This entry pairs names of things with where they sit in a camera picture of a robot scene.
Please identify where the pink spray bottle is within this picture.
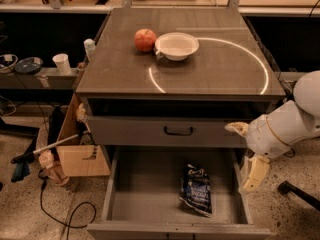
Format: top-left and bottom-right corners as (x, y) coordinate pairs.
(39, 150), (69, 186)

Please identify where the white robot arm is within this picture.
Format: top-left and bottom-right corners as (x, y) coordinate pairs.
(225, 71), (320, 192)

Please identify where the patterned bowl at left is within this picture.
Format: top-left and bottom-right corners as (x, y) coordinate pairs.
(0, 54), (18, 74)

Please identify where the grey top drawer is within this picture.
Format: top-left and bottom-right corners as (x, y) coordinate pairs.
(88, 116), (247, 148)

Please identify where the black floor cable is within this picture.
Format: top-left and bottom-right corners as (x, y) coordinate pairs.
(39, 178), (98, 240)

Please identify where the black chair leg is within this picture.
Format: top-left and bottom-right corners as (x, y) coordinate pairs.
(277, 181), (320, 211)

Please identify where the white plastic bottle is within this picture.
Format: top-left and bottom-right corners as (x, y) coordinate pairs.
(83, 39), (96, 60)

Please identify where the white paper cup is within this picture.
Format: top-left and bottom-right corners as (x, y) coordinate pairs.
(52, 53), (72, 75)

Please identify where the grey drawer cabinet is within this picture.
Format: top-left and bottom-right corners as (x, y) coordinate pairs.
(75, 6), (287, 152)

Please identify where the cardboard box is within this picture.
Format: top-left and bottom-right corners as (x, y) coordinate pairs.
(57, 94), (110, 177)

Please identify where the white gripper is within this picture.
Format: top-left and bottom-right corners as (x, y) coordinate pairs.
(225, 115), (290, 193)

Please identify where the white bowl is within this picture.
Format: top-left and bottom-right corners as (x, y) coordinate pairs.
(154, 32), (199, 61)

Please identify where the blue chip bag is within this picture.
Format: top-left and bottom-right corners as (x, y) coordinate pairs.
(180, 164), (212, 217)

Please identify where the grey open middle drawer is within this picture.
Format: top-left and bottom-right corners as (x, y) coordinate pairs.
(87, 148), (271, 240)

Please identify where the red apple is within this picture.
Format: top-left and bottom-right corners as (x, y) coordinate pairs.
(134, 29), (157, 52)

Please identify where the dark blue bowl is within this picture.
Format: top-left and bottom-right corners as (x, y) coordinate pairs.
(15, 57), (43, 75)

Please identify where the grey-handled tool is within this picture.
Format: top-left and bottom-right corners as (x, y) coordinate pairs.
(11, 131), (88, 164)

